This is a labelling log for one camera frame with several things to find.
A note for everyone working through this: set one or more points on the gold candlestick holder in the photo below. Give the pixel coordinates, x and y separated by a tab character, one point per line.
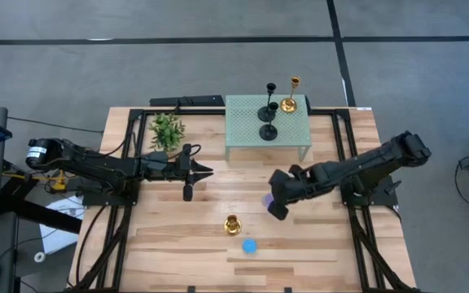
288	106
232	225

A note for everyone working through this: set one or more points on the blue candle in glass jar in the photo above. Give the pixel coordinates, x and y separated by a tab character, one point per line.
249	246

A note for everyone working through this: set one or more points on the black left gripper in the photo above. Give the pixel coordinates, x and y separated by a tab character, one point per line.
175	171

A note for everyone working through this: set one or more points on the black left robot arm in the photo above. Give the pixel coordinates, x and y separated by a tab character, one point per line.
96	167

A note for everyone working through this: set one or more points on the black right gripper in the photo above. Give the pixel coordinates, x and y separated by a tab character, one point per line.
297	185

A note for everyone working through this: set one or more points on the black candlestick holder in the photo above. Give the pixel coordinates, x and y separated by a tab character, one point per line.
266	114
268	132

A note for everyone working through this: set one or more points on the yellow clamp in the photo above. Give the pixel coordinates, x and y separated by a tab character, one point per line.
57	181

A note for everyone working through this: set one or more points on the white paper sheet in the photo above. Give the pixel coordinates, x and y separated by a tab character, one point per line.
59	228

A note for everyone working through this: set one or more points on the black metal table frame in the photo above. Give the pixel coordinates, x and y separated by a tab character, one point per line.
137	130

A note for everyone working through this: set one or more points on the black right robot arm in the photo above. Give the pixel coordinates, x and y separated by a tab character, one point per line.
373	163

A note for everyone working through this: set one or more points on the green perforated metal shelf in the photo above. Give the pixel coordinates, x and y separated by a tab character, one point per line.
242	122

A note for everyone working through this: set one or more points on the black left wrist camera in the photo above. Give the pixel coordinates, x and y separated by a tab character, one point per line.
157	156

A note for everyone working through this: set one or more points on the white tape roll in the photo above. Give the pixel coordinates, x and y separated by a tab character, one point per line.
40	256

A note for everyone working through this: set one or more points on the green plant in white pot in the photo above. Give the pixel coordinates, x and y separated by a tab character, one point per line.
167	132

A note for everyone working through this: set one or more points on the purple candle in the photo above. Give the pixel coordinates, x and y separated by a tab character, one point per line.
266	200

